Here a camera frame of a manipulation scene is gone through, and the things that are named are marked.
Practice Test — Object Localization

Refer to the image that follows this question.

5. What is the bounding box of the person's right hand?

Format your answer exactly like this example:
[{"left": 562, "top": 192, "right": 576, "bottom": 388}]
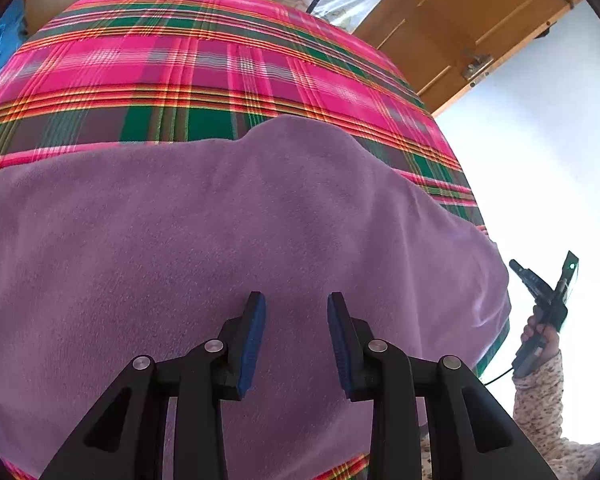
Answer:
[{"left": 522, "top": 312, "right": 561, "bottom": 358}]

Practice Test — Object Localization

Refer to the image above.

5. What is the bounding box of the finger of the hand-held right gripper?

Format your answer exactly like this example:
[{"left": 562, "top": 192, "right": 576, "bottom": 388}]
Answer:
[{"left": 509, "top": 259, "right": 553, "bottom": 311}]

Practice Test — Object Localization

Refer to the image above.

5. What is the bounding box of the person's right forearm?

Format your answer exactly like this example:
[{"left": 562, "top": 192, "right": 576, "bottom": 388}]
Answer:
[{"left": 511, "top": 349, "right": 568, "bottom": 453}]

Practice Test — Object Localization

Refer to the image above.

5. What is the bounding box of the metal door latch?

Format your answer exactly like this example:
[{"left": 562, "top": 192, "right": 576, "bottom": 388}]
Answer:
[{"left": 460, "top": 50, "right": 496, "bottom": 81}]

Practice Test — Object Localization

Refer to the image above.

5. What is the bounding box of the black cable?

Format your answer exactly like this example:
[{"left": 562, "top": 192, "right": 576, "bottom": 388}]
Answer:
[{"left": 482, "top": 367, "right": 517, "bottom": 387}]

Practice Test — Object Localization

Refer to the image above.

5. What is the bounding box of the pink green plaid blanket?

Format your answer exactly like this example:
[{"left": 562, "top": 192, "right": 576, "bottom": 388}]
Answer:
[{"left": 0, "top": 0, "right": 511, "bottom": 480}]

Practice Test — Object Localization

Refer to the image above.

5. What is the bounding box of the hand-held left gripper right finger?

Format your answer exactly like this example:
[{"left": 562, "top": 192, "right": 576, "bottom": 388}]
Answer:
[{"left": 326, "top": 291, "right": 561, "bottom": 480}]

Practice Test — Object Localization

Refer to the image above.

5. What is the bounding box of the purple fleece garment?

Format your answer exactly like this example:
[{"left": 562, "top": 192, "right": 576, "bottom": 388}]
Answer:
[{"left": 0, "top": 114, "right": 512, "bottom": 480}]

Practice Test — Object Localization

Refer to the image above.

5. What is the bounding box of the wooden door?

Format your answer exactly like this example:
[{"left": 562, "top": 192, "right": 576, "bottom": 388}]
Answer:
[{"left": 352, "top": 0, "right": 583, "bottom": 116}]

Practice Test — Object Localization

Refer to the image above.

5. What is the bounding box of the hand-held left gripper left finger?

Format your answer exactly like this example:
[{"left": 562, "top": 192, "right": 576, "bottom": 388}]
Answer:
[{"left": 39, "top": 291, "right": 268, "bottom": 480}]

